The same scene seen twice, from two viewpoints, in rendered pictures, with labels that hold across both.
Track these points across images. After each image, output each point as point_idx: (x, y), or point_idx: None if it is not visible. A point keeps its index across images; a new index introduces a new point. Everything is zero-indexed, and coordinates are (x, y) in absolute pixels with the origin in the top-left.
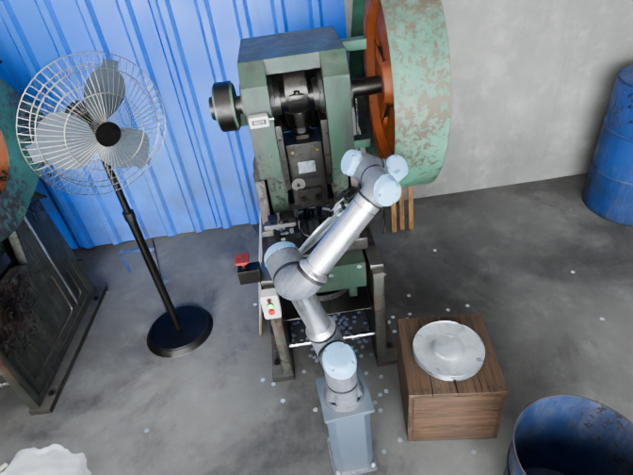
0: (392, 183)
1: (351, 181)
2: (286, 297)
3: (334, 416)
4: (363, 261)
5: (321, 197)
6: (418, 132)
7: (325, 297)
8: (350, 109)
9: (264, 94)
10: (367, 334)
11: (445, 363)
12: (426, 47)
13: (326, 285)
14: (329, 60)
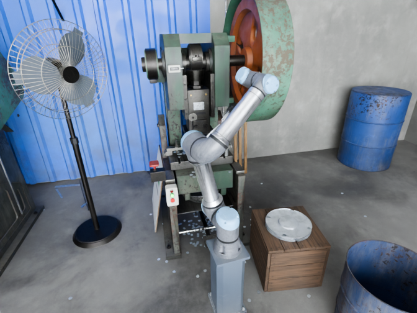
0: (275, 76)
1: None
2: (200, 158)
3: (223, 261)
4: (231, 169)
5: (206, 126)
6: (275, 71)
7: None
8: (228, 68)
9: (178, 52)
10: None
11: (288, 231)
12: (280, 22)
13: None
14: (218, 37)
